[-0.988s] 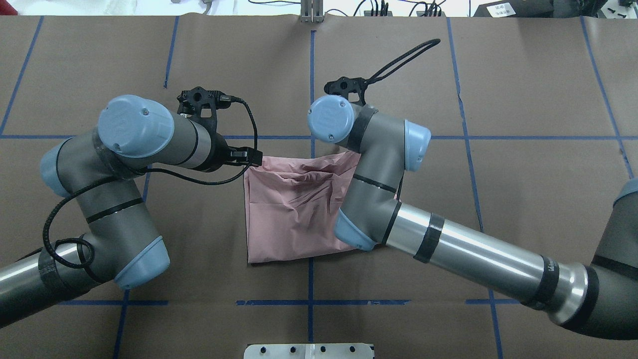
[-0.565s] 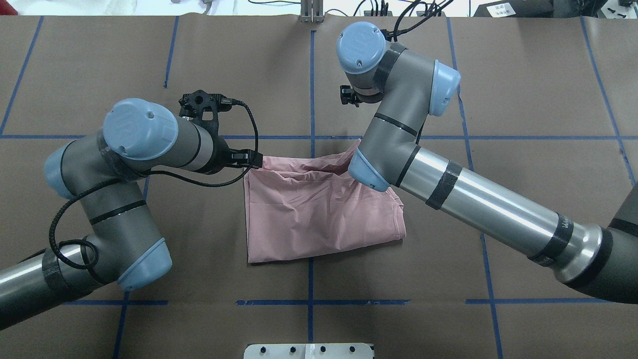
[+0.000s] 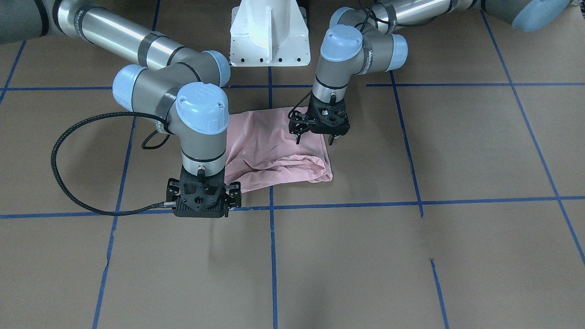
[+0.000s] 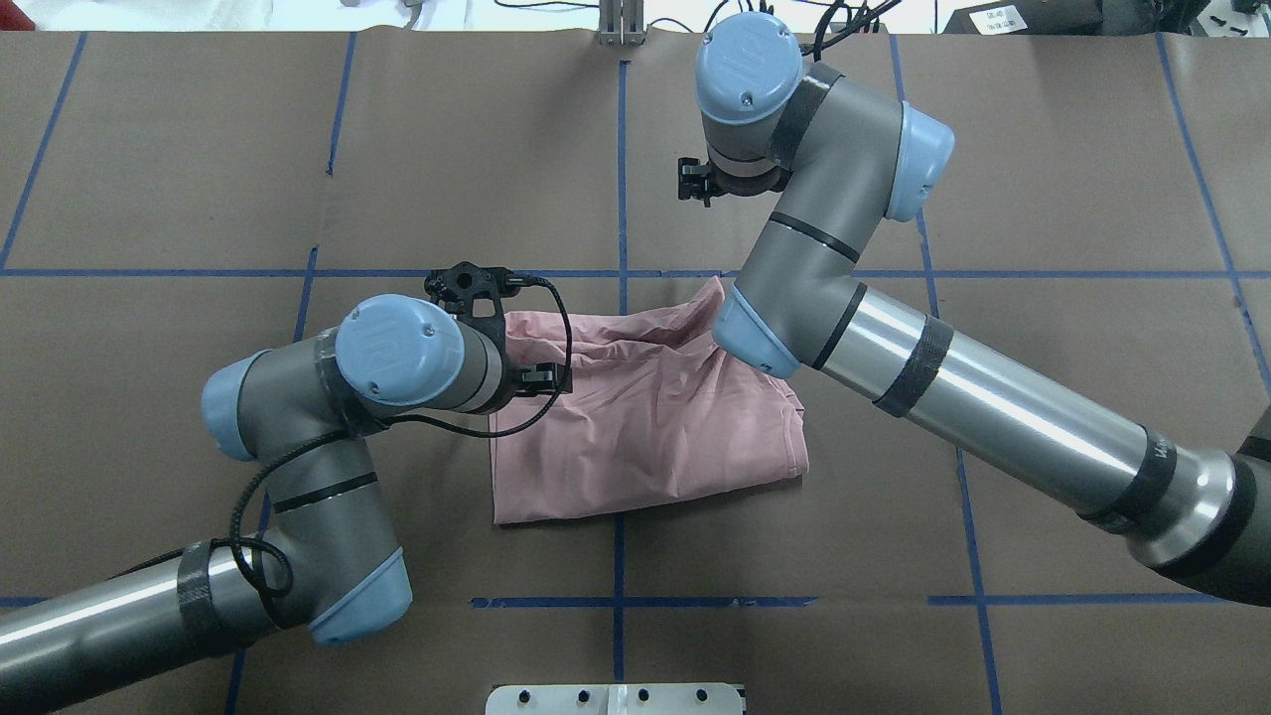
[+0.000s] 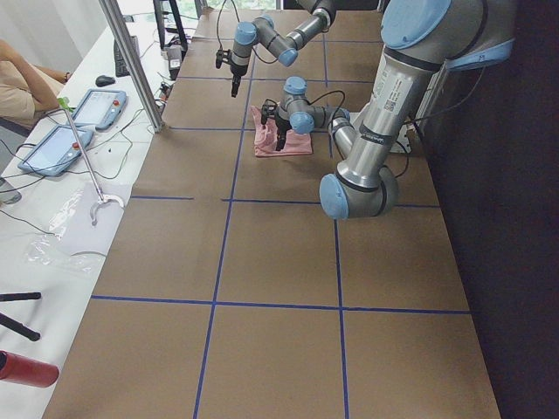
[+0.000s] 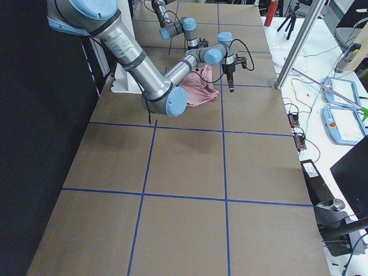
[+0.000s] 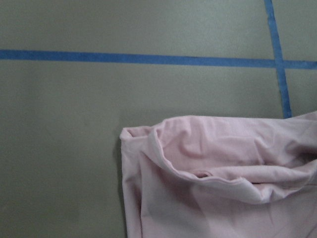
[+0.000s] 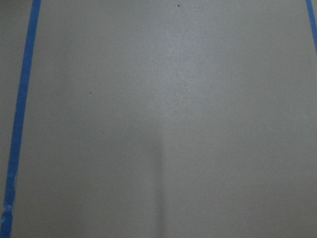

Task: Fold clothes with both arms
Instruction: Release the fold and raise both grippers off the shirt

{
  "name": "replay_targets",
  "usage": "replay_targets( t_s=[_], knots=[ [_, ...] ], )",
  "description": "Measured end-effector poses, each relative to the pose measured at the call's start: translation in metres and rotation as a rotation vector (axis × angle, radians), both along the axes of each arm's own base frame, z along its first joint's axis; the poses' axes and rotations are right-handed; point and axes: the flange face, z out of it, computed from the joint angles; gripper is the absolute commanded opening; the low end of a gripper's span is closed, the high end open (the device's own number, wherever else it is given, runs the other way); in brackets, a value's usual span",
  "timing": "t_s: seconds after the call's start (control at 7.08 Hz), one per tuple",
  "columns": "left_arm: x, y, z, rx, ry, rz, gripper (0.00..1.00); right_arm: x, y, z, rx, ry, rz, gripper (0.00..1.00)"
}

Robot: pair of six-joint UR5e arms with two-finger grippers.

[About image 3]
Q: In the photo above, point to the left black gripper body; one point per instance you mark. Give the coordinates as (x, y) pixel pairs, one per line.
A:
(299, 123)

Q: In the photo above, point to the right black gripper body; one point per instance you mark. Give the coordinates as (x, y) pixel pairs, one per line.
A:
(172, 188)

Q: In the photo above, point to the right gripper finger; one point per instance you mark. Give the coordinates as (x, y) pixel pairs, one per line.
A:
(234, 195)

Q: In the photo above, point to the pink Snoopy t-shirt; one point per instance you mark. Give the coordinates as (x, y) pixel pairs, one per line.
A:
(261, 152)

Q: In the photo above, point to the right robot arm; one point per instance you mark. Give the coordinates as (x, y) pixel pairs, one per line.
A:
(171, 85)

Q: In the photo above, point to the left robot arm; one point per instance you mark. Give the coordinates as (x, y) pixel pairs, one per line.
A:
(361, 41)

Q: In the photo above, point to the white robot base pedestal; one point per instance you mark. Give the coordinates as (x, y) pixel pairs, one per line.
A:
(269, 33)

